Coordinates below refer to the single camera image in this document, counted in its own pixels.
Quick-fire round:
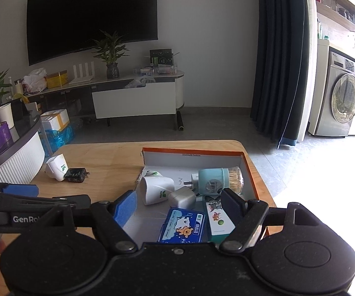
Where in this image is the yellow box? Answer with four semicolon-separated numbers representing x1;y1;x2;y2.
46;70;68;89

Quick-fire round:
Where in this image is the white tv cabinet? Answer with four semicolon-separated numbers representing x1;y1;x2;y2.
28;70;184;130

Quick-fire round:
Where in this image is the blue tissue pack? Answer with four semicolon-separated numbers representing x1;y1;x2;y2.
158;207;206;244

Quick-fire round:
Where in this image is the white square power adapter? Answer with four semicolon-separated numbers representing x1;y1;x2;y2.
168;186;196;210

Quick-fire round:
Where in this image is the cardboard box on floor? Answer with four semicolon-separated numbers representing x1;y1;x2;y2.
40;109;70;132

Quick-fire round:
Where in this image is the white mosquito repellent plug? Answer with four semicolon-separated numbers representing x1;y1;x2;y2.
136;169;175;206

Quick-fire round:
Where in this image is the green white small box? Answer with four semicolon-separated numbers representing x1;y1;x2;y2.
204;196;235;244

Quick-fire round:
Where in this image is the wall television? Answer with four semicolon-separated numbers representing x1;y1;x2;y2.
26;0;158;65

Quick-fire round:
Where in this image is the round black white side table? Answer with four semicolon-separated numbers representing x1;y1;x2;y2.
0;114;45;185

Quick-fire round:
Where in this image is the orange white cardboard box lid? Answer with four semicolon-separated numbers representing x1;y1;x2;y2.
124;148;258;244

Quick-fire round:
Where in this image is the dark blue curtain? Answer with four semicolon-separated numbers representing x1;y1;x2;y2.
251;0;309;146

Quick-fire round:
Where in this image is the white plastic bag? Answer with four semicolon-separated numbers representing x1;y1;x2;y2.
23;68;47;93

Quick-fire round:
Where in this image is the blue plastic bag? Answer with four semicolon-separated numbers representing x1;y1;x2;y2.
38;124;74;157

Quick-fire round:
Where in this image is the washing machine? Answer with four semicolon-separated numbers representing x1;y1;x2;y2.
308;39;355;137

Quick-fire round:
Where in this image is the white wifi router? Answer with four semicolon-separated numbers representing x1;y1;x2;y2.
69;61;95;84

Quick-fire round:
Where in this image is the white paper cup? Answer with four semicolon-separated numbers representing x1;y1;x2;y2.
0;103;15;129

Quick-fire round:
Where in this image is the potted plant in dark vase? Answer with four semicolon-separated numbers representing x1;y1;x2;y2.
93;31;129;79

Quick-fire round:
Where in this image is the black charger plug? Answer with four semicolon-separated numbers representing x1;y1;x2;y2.
64;168;89;183

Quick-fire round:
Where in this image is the white plug-in holder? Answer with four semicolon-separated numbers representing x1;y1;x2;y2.
45;154;68;182

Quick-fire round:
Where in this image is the white usb charger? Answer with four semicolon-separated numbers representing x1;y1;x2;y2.
183;174;199;190

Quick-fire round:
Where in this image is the blue toothpick jar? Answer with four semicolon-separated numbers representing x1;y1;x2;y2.
197;167;244;196

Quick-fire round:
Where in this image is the black framed display card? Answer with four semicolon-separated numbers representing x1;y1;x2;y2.
149;49;174;66

